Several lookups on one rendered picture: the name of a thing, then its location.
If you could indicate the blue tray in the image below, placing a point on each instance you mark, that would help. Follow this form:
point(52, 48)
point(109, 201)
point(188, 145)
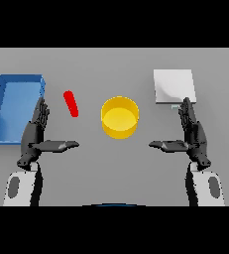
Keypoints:
point(15, 110)

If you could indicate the yellow bowl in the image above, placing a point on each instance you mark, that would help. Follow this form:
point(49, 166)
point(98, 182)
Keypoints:
point(120, 118)

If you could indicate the pale square measuring scale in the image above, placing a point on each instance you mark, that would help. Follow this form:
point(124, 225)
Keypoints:
point(174, 86)

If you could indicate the red beaker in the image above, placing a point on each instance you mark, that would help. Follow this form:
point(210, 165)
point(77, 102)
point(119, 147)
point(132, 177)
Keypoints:
point(71, 103)

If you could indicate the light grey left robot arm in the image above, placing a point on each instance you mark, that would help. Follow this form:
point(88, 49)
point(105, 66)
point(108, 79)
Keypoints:
point(22, 187)

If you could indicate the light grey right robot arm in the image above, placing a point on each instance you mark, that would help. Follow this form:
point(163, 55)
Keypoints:
point(206, 187)

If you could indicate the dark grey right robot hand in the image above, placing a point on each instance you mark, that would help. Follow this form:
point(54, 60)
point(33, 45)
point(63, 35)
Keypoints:
point(195, 139)

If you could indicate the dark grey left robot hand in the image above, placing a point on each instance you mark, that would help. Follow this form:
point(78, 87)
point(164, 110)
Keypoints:
point(33, 139)

